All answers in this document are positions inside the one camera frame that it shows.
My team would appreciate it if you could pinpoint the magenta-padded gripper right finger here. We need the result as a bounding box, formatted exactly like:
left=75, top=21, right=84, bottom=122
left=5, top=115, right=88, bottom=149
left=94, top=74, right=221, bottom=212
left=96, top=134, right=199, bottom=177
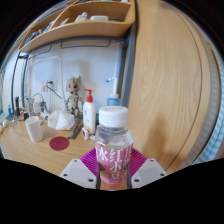
left=126, top=148, right=168, bottom=190

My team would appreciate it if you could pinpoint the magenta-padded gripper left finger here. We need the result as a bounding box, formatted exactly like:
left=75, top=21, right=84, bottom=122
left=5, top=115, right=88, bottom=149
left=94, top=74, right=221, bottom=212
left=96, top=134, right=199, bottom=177
left=59, top=148, right=102, bottom=190

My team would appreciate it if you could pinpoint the clear bottle pink label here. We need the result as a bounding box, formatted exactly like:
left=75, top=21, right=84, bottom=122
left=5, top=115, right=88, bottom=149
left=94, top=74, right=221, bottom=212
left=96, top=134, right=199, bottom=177
left=94, top=105, right=134, bottom=191

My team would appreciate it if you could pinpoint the flat round red coaster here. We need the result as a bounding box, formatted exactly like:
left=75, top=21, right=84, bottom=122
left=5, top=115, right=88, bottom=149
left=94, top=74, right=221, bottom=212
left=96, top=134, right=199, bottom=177
left=49, top=135, right=70, bottom=152

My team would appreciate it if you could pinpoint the flat dark case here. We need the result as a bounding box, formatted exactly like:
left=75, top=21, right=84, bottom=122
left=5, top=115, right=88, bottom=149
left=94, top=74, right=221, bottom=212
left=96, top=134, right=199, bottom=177
left=67, top=123, right=84, bottom=140

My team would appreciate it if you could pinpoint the white tissue pack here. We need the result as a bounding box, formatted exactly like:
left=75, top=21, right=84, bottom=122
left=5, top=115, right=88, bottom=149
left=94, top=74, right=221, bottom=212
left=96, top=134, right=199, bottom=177
left=47, top=109, right=76, bottom=131

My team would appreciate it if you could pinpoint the white pump bottle red top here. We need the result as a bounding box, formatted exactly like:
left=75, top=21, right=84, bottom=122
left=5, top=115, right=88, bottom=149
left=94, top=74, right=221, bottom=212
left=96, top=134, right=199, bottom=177
left=82, top=88, right=97, bottom=135

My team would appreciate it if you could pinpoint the white cup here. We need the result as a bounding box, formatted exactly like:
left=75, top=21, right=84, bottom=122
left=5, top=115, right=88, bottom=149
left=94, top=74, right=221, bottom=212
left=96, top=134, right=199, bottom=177
left=24, top=115, right=44, bottom=143

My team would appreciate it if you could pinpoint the wooden robot figure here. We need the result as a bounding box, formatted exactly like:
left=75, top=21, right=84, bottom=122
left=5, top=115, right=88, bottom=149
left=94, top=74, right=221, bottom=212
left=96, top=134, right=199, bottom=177
left=64, top=76, right=84, bottom=118

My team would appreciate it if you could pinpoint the white charger block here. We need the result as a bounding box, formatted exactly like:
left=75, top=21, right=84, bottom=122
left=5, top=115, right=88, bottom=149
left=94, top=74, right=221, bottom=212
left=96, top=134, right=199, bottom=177
left=32, top=101, right=43, bottom=115

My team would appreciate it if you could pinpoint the blue spray bottle white nozzle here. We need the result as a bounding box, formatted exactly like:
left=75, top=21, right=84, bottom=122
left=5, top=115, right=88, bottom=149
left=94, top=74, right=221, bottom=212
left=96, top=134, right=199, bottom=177
left=105, top=77, right=122, bottom=108

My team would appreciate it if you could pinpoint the tall black bottle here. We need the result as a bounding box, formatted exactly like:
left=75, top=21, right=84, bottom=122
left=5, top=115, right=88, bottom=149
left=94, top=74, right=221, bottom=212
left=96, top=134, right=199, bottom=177
left=14, top=96, right=21, bottom=117

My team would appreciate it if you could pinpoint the small blue bottle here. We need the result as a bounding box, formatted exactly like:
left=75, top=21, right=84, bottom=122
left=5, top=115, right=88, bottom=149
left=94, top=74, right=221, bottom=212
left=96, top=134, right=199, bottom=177
left=7, top=103, right=14, bottom=120

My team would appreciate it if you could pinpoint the white folding desk lamp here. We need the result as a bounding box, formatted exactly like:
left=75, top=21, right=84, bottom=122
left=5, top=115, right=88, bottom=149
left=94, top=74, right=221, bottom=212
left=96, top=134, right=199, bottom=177
left=26, top=54, right=64, bottom=101

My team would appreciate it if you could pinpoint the black power cable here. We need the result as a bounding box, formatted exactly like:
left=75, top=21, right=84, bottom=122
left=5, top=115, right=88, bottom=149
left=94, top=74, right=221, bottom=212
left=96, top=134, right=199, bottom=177
left=46, top=81, right=64, bottom=100

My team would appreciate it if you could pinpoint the white wall socket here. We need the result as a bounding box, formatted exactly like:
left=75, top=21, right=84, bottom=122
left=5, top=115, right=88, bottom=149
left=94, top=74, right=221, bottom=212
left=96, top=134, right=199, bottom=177
left=40, top=79, right=56, bottom=94

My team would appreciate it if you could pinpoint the wooden shelf unit metal frame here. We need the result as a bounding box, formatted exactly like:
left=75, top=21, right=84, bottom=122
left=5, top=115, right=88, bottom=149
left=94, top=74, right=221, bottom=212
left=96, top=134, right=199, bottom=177
left=9, top=0, right=138, bottom=109

